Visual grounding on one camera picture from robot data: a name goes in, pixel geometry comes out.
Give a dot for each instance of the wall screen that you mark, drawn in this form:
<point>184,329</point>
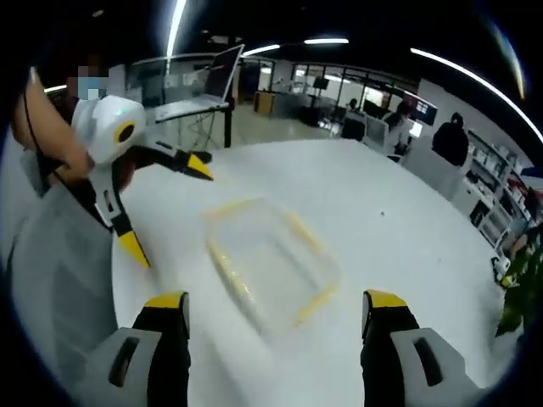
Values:
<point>425,112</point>

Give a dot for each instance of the white storage shelf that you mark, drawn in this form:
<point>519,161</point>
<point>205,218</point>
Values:
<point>496,186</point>

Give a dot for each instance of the brown cabinet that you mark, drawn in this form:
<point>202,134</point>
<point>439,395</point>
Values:
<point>264,102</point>

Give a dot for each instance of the long ceiling light strip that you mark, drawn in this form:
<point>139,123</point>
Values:
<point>176,25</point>

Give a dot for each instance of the silver laptop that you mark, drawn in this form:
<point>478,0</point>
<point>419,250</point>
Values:
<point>220,76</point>

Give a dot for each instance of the grey mesh office chair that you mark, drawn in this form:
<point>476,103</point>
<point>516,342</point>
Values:
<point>63,275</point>

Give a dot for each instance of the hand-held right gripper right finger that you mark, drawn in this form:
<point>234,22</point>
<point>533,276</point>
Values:
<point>382,347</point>

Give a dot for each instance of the green leafy plant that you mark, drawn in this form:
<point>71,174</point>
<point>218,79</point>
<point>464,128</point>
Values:
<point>524,288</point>

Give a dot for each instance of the short ceiling light strip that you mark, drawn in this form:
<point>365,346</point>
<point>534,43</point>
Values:
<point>326,41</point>

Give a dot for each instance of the small white device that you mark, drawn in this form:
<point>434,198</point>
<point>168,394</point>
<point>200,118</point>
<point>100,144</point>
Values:
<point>502,271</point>

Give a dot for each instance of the black laptop stand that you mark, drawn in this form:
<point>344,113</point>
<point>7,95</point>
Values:
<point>229,127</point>

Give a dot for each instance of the curved ceiling light strip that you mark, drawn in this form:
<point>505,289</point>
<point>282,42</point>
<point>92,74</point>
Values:
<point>475,78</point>

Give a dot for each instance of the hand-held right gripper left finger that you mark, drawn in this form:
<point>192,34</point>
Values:
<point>165,352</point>

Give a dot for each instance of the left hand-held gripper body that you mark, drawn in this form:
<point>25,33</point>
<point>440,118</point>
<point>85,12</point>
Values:
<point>106,127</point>

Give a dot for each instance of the clear plastic buckle container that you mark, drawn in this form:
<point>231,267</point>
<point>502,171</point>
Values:
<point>271,263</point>

